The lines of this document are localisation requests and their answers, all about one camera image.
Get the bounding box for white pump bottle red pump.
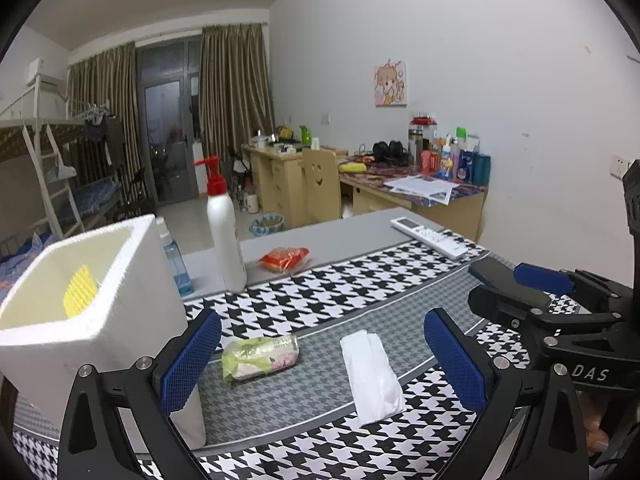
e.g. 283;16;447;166
192;156;248;293

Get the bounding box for wooden desk patterned cover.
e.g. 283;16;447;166
339;160;488;243

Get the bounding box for red snack packet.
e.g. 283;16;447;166
259;246;311;276

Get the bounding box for white foam box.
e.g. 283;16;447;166
0;213;208;451

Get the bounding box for white air conditioner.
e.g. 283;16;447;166
27;58;68;93

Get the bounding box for blue plaid quilt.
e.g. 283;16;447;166
0;232;51;306

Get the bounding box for black folding chair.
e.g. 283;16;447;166
117;167;156;216

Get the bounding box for yellow sponge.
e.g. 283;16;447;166
62;265;98;318

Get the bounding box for blue plaid bed sheet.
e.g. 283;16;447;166
72;180;123;216

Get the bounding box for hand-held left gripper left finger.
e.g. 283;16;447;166
57;309;223;480

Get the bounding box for group of toiletry bottles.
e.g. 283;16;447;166
410;115;493;186

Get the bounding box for printed papers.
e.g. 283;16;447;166
382;174;460;206

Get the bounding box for white remote control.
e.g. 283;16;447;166
390;216;473;261

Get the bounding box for green pink snack packet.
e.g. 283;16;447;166
221;334;300;387

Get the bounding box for white tissue packet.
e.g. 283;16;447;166
340;330;407;427

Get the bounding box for brown curtain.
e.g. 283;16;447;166
67;42;138;196
199;22;276;161

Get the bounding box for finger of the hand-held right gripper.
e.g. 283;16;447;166
467;284;621;336
513;262;632;311

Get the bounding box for glass balcony door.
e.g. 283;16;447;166
135;35;203;206

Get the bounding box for cartoon wall poster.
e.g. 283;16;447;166
373;61;407;107

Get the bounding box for dark thermos bottle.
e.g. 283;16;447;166
407;127;423;168

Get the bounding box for wooden chair smiley cutout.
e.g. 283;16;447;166
300;147;343;223

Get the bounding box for houndstooth table cloth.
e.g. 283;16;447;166
10;207;601;480

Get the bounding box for person's right hand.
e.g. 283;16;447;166
575;390;613;456

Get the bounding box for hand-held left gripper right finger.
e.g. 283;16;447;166
423;307;592;480

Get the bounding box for plain wooden desk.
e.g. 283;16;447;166
241;142;348;228

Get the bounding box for dark hanging clothes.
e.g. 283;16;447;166
82;115;123;171

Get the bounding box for clear spray bottle blue liquid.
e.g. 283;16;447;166
155;216;196;297

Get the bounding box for black headphones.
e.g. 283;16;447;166
372;140;408;166

